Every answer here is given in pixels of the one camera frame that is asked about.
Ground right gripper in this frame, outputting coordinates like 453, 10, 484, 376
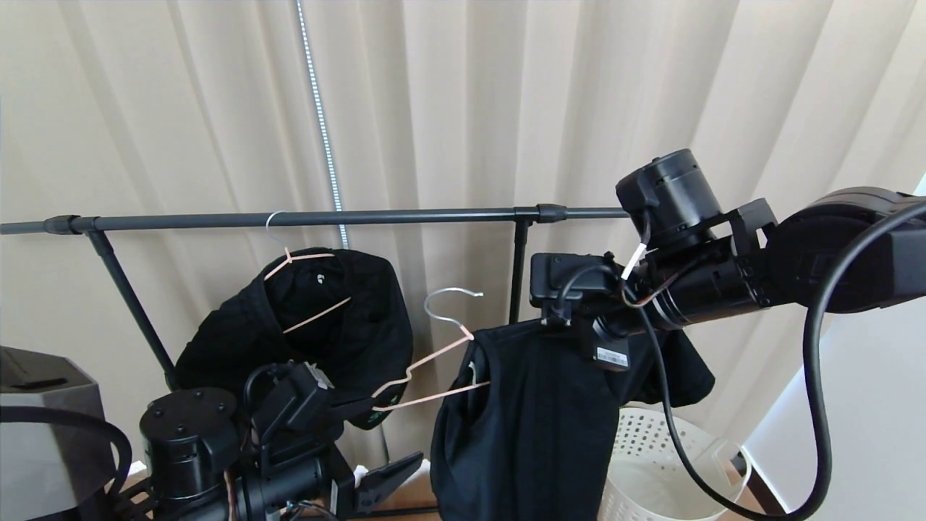
579, 242, 771, 374

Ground white laundry basket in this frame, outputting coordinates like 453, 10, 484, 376
598, 407, 754, 521

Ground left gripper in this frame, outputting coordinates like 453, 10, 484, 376
235, 389, 425, 521

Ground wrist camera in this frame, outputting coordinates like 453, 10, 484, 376
529, 252, 617, 325
245, 362, 339, 467

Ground black garment with green print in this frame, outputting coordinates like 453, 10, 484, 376
171, 247, 415, 432

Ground pink clothes hanger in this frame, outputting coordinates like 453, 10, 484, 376
370, 287, 493, 413
262, 211, 354, 336

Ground black clothes rack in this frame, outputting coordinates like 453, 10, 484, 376
0, 204, 632, 521

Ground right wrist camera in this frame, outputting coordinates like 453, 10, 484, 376
529, 252, 617, 325

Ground beige curtain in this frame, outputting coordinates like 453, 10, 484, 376
0, 0, 926, 478

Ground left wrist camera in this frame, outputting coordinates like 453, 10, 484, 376
245, 362, 339, 467

